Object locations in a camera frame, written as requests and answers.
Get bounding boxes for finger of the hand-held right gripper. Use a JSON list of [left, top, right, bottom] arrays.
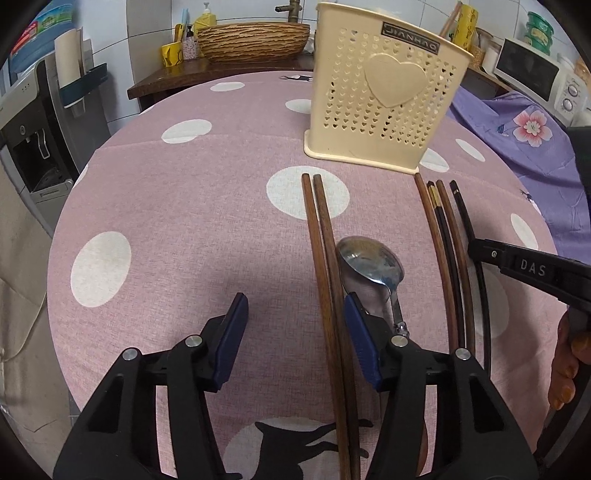
[[467, 237, 591, 319]]

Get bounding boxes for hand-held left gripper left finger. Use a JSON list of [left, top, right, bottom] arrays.
[[53, 292, 250, 480]]

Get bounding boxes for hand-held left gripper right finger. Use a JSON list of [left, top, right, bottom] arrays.
[[344, 292, 539, 480]]

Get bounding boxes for brown wooden chopstick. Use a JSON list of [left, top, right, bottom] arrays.
[[436, 180, 476, 356], [301, 174, 354, 480], [313, 174, 362, 480]]

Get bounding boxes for metal spoon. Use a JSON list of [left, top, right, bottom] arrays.
[[336, 235, 411, 340]]

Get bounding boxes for black chopstick with thin ring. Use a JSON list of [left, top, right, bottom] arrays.
[[449, 180, 492, 370]]

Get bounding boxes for black chopstick with gold wrap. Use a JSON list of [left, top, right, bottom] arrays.
[[427, 181, 463, 348]]

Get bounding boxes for brown wooden chopsticks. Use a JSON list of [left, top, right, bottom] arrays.
[[414, 173, 460, 352]]

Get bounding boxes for cream perforated utensil holder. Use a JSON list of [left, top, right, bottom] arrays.
[[303, 1, 475, 175]]

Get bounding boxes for person's right hand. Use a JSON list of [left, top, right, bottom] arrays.
[[549, 314, 591, 412]]

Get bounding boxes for purple floral cloth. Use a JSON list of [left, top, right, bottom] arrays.
[[450, 85, 591, 266]]

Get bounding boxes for light wooden shelf unit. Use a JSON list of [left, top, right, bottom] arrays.
[[462, 65, 513, 93]]

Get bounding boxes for white microwave oven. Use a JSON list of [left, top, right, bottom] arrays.
[[492, 37, 585, 125]]

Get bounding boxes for white canister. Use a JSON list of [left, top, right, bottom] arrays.
[[485, 39, 504, 75]]

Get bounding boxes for glass jar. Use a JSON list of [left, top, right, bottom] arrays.
[[471, 28, 496, 70]]

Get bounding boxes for yellow wrap roll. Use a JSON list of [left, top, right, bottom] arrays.
[[455, 4, 478, 54]]

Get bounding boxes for dark wooden counter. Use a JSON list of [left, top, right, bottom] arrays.
[[127, 55, 319, 100]]

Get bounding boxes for grey water dispenser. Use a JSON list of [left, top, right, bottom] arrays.
[[0, 60, 88, 232]]

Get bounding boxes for yellow cup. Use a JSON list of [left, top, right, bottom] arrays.
[[160, 41, 185, 68]]

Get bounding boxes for small floral bottle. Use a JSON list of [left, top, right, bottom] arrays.
[[182, 25, 200, 61]]

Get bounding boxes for woven pattern wash basin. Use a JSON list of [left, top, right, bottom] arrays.
[[196, 21, 311, 64]]

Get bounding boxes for yellow soap pump bottle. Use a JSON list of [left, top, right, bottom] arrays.
[[194, 0, 218, 33]]

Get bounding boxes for light blue toothbrush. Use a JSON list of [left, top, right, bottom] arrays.
[[173, 9, 190, 44]]

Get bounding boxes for brass faucet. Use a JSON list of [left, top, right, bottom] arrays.
[[274, 0, 303, 25]]

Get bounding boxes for blue water jug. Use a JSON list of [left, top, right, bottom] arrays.
[[9, 0, 81, 75]]

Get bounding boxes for dark teal wall holder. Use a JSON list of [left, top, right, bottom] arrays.
[[58, 65, 109, 104]]

